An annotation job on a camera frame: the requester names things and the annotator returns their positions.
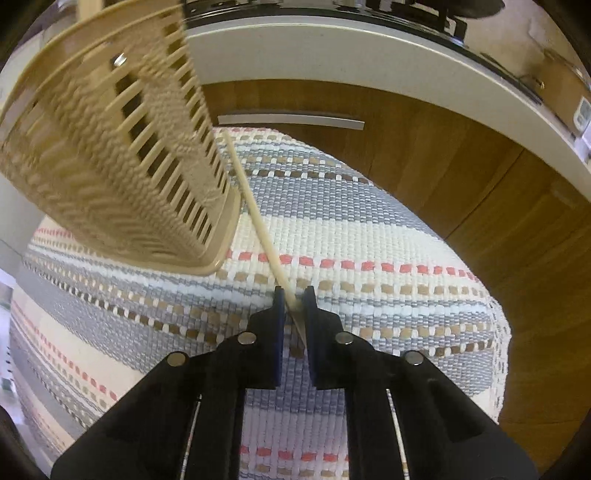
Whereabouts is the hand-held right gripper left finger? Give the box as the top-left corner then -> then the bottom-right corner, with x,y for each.
51,287 -> 284,480

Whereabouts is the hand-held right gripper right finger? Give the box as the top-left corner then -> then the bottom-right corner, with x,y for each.
305,286 -> 539,480

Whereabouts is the beige wooden chopstick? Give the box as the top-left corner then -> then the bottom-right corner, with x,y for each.
221,128 -> 308,347

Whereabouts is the beige plastic utensil basket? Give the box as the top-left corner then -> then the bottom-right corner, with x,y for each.
0,0 -> 242,277

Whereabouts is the striped woven table mat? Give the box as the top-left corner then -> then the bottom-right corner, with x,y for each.
9,127 -> 513,480

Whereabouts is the wooden drawer front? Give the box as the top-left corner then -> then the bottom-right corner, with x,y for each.
201,80 -> 548,243

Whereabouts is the wooden cabinet door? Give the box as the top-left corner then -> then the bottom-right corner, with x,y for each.
441,147 -> 591,469

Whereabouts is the white countertop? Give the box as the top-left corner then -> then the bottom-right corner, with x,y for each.
182,11 -> 591,204

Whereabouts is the black stove top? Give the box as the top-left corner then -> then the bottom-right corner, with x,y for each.
182,0 -> 472,47

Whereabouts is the small white kitchen device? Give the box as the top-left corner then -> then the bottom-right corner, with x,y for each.
571,96 -> 591,163

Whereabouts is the silver drawer handle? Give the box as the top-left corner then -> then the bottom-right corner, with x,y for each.
217,113 -> 365,133

